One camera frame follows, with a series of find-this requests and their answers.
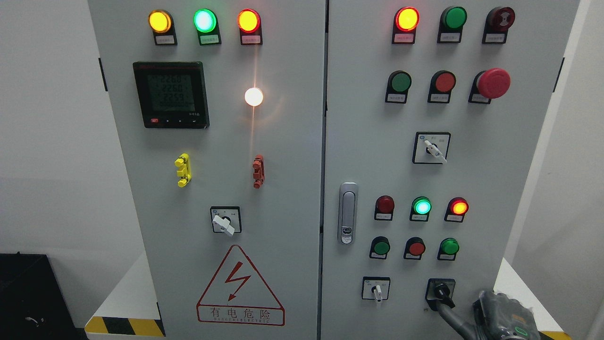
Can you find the green indicator bottom right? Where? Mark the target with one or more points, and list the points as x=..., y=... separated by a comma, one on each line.
x=448, y=249

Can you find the grey right cabinet door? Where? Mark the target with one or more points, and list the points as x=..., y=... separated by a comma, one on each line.
x=370, y=142

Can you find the grey left cabinet door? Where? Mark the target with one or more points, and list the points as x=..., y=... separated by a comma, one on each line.
x=280, y=220

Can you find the dark red indicator lower left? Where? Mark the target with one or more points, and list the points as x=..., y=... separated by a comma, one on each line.
x=384, y=208

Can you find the yellow indicator light top left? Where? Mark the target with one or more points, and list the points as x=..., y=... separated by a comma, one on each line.
x=162, y=27

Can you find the green push button lower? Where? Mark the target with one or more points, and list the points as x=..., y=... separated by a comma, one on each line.
x=380, y=246

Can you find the white selector switch upper right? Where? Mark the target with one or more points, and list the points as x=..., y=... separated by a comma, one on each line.
x=431, y=147

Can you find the black digital power meter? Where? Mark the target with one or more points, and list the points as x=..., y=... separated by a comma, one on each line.
x=172, y=95

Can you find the red emergency stop mushroom button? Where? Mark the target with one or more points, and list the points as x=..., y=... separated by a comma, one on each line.
x=489, y=84

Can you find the red push button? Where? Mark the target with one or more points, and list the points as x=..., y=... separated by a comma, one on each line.
x=414, y=249
x=441, y=86

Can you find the yellow terminal connector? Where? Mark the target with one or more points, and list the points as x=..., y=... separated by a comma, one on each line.
x=183, y=170

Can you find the green lit indicator light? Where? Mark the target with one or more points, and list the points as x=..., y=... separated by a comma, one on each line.
x=206, y=23

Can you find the green unlit indicator top right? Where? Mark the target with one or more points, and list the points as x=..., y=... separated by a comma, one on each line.
x=451, y=23

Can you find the red lit indicator right door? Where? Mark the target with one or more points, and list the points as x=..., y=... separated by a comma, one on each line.
x=405, y=24

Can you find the red indicator lower right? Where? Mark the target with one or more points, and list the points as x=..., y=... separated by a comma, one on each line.
x=456, y=209

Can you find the white selector switch bottom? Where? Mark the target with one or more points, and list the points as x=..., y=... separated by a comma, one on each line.
x=376, y=289

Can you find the red electric hazard warning sticker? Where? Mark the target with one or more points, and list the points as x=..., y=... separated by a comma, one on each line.
x=238, y=293

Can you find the dark red buzzer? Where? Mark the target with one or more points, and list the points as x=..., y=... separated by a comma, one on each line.
x=497, y=24

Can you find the red push button lower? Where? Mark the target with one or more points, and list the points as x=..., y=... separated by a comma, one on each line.
x=414, y=249

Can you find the grey cabinet door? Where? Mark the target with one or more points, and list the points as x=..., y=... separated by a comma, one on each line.
x=280, y=220
x=370, y=142

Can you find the green push button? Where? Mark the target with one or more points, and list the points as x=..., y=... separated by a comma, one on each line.
x=380, y=246
x=397, y=87

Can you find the white platform with hazard stripes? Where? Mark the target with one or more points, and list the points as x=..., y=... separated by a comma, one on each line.
x=135, y=298

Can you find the green lit indicator lower middle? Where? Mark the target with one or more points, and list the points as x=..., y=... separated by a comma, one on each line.
x=420, y=209

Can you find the black box lower left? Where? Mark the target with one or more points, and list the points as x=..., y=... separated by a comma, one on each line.
x=31, y=304

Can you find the red terminal connector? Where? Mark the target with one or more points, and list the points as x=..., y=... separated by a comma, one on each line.
x=259, y=171

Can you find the green push button upper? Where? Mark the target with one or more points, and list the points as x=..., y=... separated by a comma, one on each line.
x=397, y=87

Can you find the black rotary knob switch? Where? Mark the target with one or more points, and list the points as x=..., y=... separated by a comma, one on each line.
x=440, y=291

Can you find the white lit indicator light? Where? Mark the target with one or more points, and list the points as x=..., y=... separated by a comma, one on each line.
x=254, y=96

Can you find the white selector switch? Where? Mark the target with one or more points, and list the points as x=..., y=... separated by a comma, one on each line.
x=376, y=289
x=431, y=147

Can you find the red push button upper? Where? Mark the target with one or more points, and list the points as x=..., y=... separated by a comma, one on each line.
x=441, y=86

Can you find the silver door handle lock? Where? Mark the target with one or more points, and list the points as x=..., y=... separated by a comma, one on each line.
x=348, y=199

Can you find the white selector switch left door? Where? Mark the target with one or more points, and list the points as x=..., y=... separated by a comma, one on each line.
x=226, y=220

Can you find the orange-red indicator light left door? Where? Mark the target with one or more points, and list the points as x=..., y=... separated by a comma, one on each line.
x=250, y=29

